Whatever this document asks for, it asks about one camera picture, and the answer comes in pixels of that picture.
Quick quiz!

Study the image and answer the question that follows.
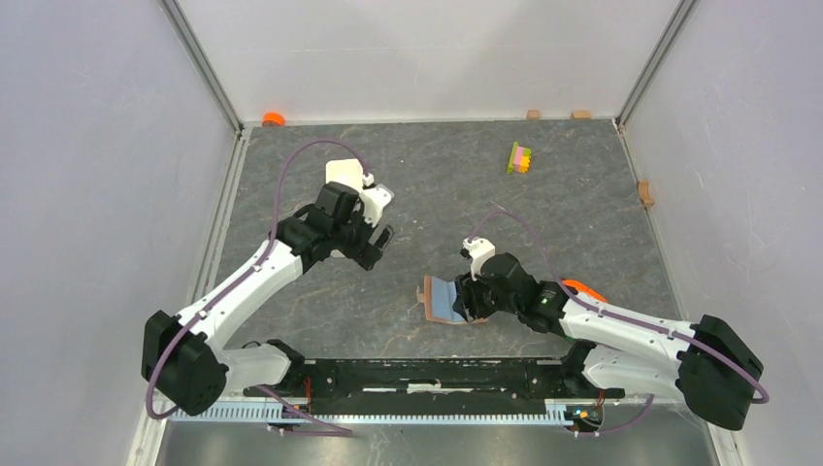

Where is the brown leather card holder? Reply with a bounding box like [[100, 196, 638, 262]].
[[417, 275, 470, 325]]

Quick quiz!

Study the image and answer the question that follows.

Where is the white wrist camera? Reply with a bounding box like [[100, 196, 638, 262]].
[[359, 174, 394, 227], [460, 237, 496, 281]]

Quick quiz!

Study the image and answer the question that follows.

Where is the white rectangular tray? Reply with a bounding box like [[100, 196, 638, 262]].
[[325, 158, 364, 192]]

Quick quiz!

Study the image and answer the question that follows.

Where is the orange round cap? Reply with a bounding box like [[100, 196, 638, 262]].
[[261, 112, 285, 127]]

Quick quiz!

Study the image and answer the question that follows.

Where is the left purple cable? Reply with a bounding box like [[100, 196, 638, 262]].
[[145, 139, 375, 439]]

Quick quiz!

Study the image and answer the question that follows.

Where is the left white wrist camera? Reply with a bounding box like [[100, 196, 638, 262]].
[[359, 174, 394, 227]]

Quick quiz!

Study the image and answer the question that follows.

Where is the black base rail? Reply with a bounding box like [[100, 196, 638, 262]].
[[271, 357, 626, 416]]

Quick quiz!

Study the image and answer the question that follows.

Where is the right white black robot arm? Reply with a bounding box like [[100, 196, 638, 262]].
[[452, 249, 765, 431]]

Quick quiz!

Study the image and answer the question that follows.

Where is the purple cable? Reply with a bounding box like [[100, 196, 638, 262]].
[[145, 139, 375, 439], [466, 209, 771, 439]]

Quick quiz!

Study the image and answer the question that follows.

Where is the blue-white cable duct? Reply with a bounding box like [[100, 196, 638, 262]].
[[169, 400, 573, 427]]

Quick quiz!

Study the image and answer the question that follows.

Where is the orange horseshoe toy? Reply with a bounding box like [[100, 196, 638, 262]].
[[562, 279, 607, 303]]

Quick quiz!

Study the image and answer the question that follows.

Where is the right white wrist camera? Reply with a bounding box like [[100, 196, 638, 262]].
[[460, 237, 496, 281]]

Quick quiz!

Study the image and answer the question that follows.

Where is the curved wooden piece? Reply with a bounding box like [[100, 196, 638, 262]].
[[637, 180, 655, 209]]

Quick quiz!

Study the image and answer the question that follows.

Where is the colourful toy brick stack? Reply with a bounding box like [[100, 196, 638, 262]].
[[507, 142, 533, 174]]

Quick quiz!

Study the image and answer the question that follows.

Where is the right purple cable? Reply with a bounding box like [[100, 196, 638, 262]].
[[466, 209, 771, 439]]

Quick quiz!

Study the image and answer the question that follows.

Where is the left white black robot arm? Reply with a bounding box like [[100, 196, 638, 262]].
[[141, 182, 393, 418]]

